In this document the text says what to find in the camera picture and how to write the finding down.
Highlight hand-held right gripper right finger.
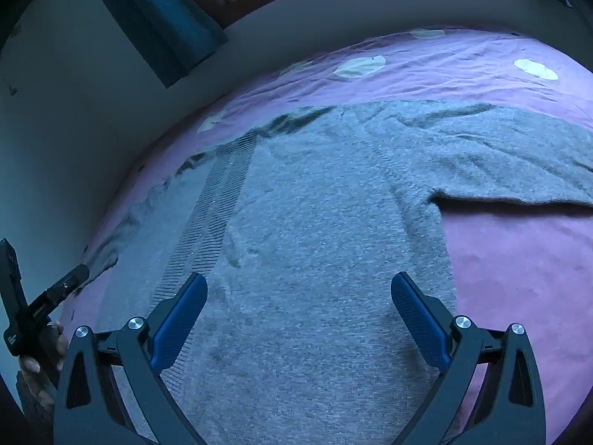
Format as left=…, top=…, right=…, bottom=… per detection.
left=390, top=271, right=547, bottom=445

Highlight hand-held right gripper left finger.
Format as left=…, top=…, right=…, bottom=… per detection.
left=53, top=273, right=209, bottom=445

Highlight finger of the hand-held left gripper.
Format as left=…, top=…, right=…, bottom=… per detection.
left=45, top=263, right=92, bottom=307

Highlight grey knitted sweater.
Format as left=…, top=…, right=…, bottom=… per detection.
left=86, top=101, right=593, bottom=445

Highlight person's left hand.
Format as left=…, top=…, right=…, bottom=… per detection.
left=17, top=321, right=69, bottom=411

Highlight pink bed sheet white spots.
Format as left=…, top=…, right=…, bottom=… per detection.
left=60, top=25, right=593, bottom=445

